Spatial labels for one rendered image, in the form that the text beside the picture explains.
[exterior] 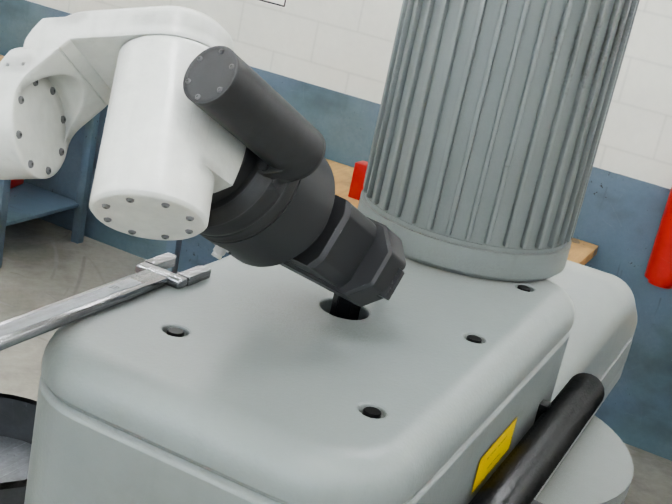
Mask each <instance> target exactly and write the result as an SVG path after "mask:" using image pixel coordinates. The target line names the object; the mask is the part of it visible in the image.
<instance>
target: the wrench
mask: <svg viewBox="0 0 672 504"><path fill-rule="evenodd" d="M176 257H177V256H176V255H174V254H171V253H169V252H168V253H165V254H162V255H159V256H156V257H153V258H151V259H148V260H145V262H143V263H140V264H137V265H136V268H135V272H136V273H135V274H132V275H129V276H127V277H124V278H121V279H118V280H116V281H113V282H110V283H107V284H105V285H102V286H99V287H96V288H94V289H91V290H88V291H85V292H83V293H80V294H77V295H74V296H72V297H69V298H66V299H64V300H61V301H58V302H55V303H53V304H50V305H47V306H44V307H42V308H39V309H36V310H33V311H31V312H28V313H25V314H22V315H20V316H17V317H14V318H11V319H9V320H6V321H3V322H0V351H2V350H4V349H7V348H9V347H12V346H14V345H17V344H19V343H22V342H24V341H27V340H29V339H32V338H34V337H37V336H39V335H42V334H44V333H47V332H49V331H52V330H54V329H57V328H60V327H62V326H65V325H67V324H70V323H72V322H75V321H77V320H80V319H82V318H85V317H87V316H90V315H92V314H95V313H97V312H100V311H102V310H105V309H107V308H110V307H113V306H115V305H118V304H120V303H123V302H125V301H128V300H130V299H133V298H135V297H138V296H140V295H143V294H145V293H148V292H150V291H153V290H155V289H158V288H160V287H163V286H165V285H168V286H171V287H174V288H176V289H180V288H183V287H185V286H187V287H188V286H190V285H193V284H195V283H198V282H200V281H203V280H205V279H208V278H210V274H211V269H210V268H208V267H205V266H203V265H202V266H195V267H193V268H190V269H188V270H185V271H182V272H180V273H178V274H175V273H173V272H170V271H168V270H166V269H168V268H171V267H174V266H175V263H176Z"/></svg>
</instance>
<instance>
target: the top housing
mask: <svg viewBox="0 0 672 504"><path fill-rule="evenodd" d="M405 260H406V266H405V268H404V270H403V271H404V273H405V274H404V275H403V277H402V279H401V281H400V282H399V284H398V286H397V287H396V289H395V291H394V293H393V294H392V296H391V298H390V299H389V300H386V299H384V298H383V299H381V300H378V301H376V302H373V303H370V304H368V305H365V306H362V307H361V308H360V312H359V317H358V320H349V319H343V318H339V317H336V316H333V315H331V314H330V310H331V305H332V301H333V296H334V293H333V292H331V291H329V290H327V289H325V288H323V287H321V286H319V285H317V284H316V283H314V282H312V281H310V280H308V279H306V278H304V277H302V276H300V275H299V274H297V273H295V272H293V271H291V270H289V269H287V268H285V267H283V266H281V265H280V264H279V265H275V266H270V267H255V266H250V265H247V264H244V263H242V262H240V261H239V260H237V259H236V258H234V257H233V256H231V255H229V256H227V257H224V258H222V259H220V260H217V261H214V262H212V263H209V264H207V265H204V266H205V267H208V268H210V269H211V274H210V278H208V279H205V280H203V281H200V282H198V283H195V284H193V285H190V286H188V287H187V286H185V287H183V288H180V289H176V288H174V287H171V286H168V285H165V286H163V287H160V288H158V289H155V290H153V291H150V292H148V293H145V294H143V295H140V296H138V297H135V298H133V299H130V300H128V301H125V302H123V303H120V304H118V305H115V306H113V307H110V308H107V309H105V310H102V311H100V312H97V313H95V314H92V315H90V316H87V317H85V318H82V319H80V320H77V321H75V322H72V323H70V324H67V325H65V326H62V327H60V328H59V329H58V330H57V331H56V332H55V333H54V335H53V336H52V337H51V339H50V340H49V342H48V344H47V346H46V348H45V351H44V354H43V357H42V367H41V374H42V375H41V376H40V381H39V389H38V397H37V405H36V413H35V421H34V429H33V437H32V445H31V453H30V461H29V469H28V477H27V485H26V493H25V501H24V504H469V502H470V501H471V500H472V499H473V498H474V496H475V495H476V494H477V493H478V491H479V490H480V489H481V488H482V487H483V485H484V484H485V483H486V482H487V480H488V479H489V478H490V477H491V476H492V474H493V473H494V472H495V471H496V469H497V468H498V467H499V466H500V465H501V463H502V462H503V461H504V460H505V458H506V457H507V456H508V455H509V454H510V452H511V451H512V450H513V449H514V447H515V446H516V445H517V444H518V443H519V441H520V440H521V439H522V438H523V436H524V435H525V434H526V433H527V432H528V430H529V429H530V428H531V427H532V426H533V424H534V421H535V418H536V414H537V411H538V407H539V404H540V402H541V401H542V400H543V399H544V400H547V401H550V402H551V398H552V395H553V391H554V388H555V385H556V381H557V378H558V374H559V371H560V367H561V364H562V360H563V357H564V354H565V350H566V347H567V343H568V340H569V336H570V333H569V331H570V329H571V328H572V326H573V323H574V317H575V309H574V305H573V301H572V300H571V298H570V296H569V295H568V293H567V292H566V291H565V290H564V289H563V288H561V287H560V286H559V285H557V284H556V283H554V282H553V281H551V280H549V279H544V280H539V281H531V282H507V281H495V280H487V279H481V278H475V277H469V276H464V275H460V274H456V273H451V272H447V271H444V270H440V269H437V268H433V267H430V266H427V265H424V264H421V263H418V262H416V261H413V260H410V259H408V258H405Z"/></svg>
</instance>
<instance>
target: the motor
mask: <svg viewBox="0 0 672 504"><path fill-rule="evenodd" d="M639 2H640V0H403V3H402V7H401V12H400V17H399V21H398V26H397V30H396V35H395V40H394V44H393V49H392V54H391V58H390V63H389V68H388V72H387V77H386V82H385V86H384V91H383V95H382V100H381V105H380V109H379V114H378V119H377V123H376V128H375V133H374V137H373V142H372V147H371V151H370V156H369V161H368V165H367V170H366V174H365V179H364V184H363V187H364V188H363V190H362V192H361V195H360V200H359V204H358V210H359V211H360V212H362V213H363V214H364V215H365V216H366V217H368V218H371V219H373V220H375V221H377V222H379V223H381V224H384V225H385V226H387V227H388V228H389V229H390V230H391V231H392V232H394V233H395V234H396V235H397V236H398V237H399V238H400V239H401V241H402V246H403V251H404V255H405V258H408V259H410V260H413V261H416V262H418V263H421V264H424V265H427V266H430V267H433V268H437V269H440V270H444V271H447V272H451V273H456V274H460V275H464V276H469V277H475V278H481V279H487V280H495V281H507V282H531V281H539V280H544V279H548V278H550V277H553V276H554V275H557V274H559V273H560V272H562V271H563V269H564V268H565V265H566V261H567V258H568V254H569V251H570V247H571V244H572V241H571V238H573V235H574V231H575V228H576V224H577V221H578V217H579V214H580V210H581V207H582V203H583V199H584V196H585V192H586V189H587V185H588V182H589V178H590V175H591V171H592V168H593V164H594V161H595V157H596V154H597V150H598V146H599V143H600V139H601V136H602V132H603V129H604V125H605V122H606V118H607V115H608V111H609V108H610V104H611V101H612V97H613V93H614V90H615V86H616V83H617V79H618V76H619V72H620V69H621V65H622V62H623V58H624V55H625V51H626V48H627V44H628V40H629V37H630V33H631V30H632V26H633V23H634V19H635V16H636V12H637V9H638V5H639Z"/></svg>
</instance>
